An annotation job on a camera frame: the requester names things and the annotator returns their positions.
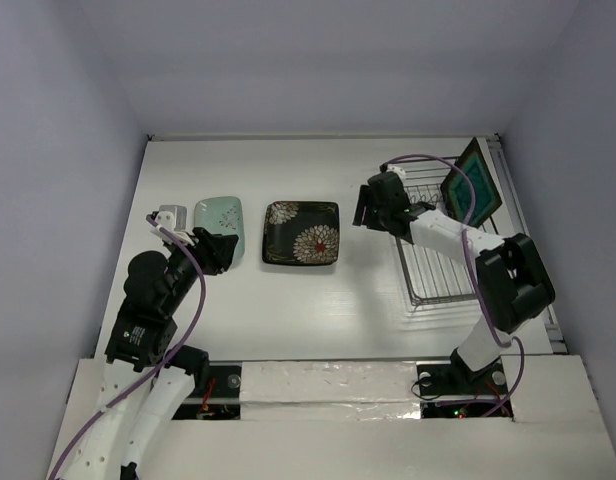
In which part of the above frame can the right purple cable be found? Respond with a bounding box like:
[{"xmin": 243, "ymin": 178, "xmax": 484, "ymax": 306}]
[{"xmin": 380, "ymin": 153, "xmax": 525, "ymax": 419}]

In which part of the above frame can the light green plate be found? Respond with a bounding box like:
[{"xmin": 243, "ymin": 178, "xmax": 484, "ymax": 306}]
[{"xmin": 193, "ymin": 196, "xmax": 245, "ymax": 267}]

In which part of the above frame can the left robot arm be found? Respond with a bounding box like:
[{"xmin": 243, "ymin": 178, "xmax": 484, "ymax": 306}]
[{"xmin": 49, "ymin": 219, "xmax": 239, "ymax": 479}]

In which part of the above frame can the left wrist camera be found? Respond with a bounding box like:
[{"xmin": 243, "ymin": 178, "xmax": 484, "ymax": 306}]
[{"xmin": 146, "ymin": 204, "xmax": 187, "ymax": 236}]

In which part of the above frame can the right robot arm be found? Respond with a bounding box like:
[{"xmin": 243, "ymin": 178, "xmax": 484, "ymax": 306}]
[{"xmin": 353, "ymin": 169, "xmax": 556, "ymax": 392}]

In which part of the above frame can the wire dish rack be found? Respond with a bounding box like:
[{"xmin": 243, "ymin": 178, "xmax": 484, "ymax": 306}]
[{"xmin": 395, "ymin": 165, "xmax": 476, "ymax": 309}]

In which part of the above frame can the purple cable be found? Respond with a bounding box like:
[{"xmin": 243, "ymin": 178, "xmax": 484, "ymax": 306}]
[
  {"xmin": 380, "ymin": 153, "xmax": 525, "ymax": 419},
  {"xmin": 46, "ymin": 214, "xmax": 205, "ymax": 480}
]

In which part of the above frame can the dark green square plate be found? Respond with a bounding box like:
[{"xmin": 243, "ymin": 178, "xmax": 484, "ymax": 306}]
[{"xmin": 440, "ymin": 138, "xmax": 502, "ymax": 228}]

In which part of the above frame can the black floral square plate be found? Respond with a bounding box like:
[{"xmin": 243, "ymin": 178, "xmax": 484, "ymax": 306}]
[{"xmin": 262, "ymin": 203, "xmax": 273, "ymax": 263}]

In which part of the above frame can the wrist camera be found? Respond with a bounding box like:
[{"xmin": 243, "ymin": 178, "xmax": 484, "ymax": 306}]
[
  {"xmin": 146, "ymin": 204, "xmax": 187, "ymax": 236},
  {"xmin": 380, "ymin": 163, "xmax": 407, "ymax": 182}
]

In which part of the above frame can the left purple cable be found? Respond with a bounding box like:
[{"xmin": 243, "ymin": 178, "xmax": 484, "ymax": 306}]
[{"xmin": 46, "ymin": 214, "xmax": 205, "ymax": 480}]

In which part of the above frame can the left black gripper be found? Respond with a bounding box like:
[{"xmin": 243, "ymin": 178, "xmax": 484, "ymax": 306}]
[{"xmin": 164, "ymin": 225, "xmax": 238, "ymax": 311}]

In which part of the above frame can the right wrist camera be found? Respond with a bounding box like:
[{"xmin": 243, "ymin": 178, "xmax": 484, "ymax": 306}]
[{"xmin": 380, "ymin": 163, "xmax": 407, "ymax": 182}]

